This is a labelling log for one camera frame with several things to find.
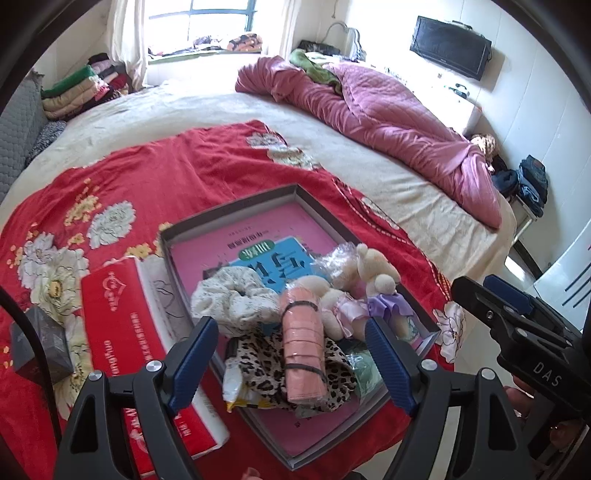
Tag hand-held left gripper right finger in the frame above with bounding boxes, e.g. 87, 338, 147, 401
365, 318, 539, 480

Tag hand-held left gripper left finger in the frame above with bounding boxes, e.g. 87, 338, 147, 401
54, 316, 220, 480

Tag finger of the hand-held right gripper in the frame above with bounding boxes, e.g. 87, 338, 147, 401
482, 274, 583, 336
450, 276, 572, 352

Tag mint green item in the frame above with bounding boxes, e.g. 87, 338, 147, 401
344, 349, 387, 401

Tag yellow and black snack packet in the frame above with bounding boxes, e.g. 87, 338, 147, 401
222, 354, 279, 412

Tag teddy bear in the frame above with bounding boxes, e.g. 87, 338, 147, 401
320, 275, 371, 343
355, 242, 413, 325

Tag leopard print scrunchie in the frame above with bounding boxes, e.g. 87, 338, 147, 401
226, 331, 359, 415

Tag white scrunchie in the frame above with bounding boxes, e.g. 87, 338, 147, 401
190, 265, 283, 336

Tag pink cloth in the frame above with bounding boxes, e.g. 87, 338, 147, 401
278, 285, 327, 403

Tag white plush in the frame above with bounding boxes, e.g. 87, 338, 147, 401
313, 244, 366, 297

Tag pink tray box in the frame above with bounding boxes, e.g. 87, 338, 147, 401
158, 183, 443, 472

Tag person's right hand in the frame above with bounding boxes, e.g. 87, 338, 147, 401
505, 374, 591, 448

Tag white panel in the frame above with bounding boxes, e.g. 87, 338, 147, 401
533, 225, 591, 334

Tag red and white box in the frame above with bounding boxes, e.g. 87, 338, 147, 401
80, 258, 230, 479

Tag pile of dark jeans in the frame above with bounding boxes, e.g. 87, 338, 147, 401
491, 154, 551, 219

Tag brown curly plush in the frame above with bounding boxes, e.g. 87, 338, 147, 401
470, 133, 498, 161

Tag small dark carton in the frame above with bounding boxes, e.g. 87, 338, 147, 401
10, 305, 75, 385

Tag pink quilt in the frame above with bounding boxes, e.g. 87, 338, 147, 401
235, 54, 504, 230

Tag red floral blanket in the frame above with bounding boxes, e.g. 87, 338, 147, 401
0, 119, 468, 480

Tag black television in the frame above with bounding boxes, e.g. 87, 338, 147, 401
409, 15, 493, 82

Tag cream bedsheet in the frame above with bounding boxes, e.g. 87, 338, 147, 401
0, 78, 519, 278

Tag dark knit cloth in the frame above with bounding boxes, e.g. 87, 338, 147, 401
25, 120, 68, 163

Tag grey quilted headboard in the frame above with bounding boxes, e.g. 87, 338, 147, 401
0, 71, 48, 205

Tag stack of folded clothes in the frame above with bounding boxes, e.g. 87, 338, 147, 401
40, 52, 131, 121

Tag green cloth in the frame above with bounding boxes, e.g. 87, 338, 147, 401
288, 48, 345, 89

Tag black device on desk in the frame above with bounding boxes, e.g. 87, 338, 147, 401
297, 40, 343, 57

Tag clothes on windowsill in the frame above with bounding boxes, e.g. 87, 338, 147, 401
191, 32, 265, 53

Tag white curtain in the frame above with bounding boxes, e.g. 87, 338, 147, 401
110, 0, 154, 89

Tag window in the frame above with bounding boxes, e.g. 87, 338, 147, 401
148, 0, 288, 55

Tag black cable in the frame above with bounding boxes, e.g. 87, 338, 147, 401
0, 286, 64, 445

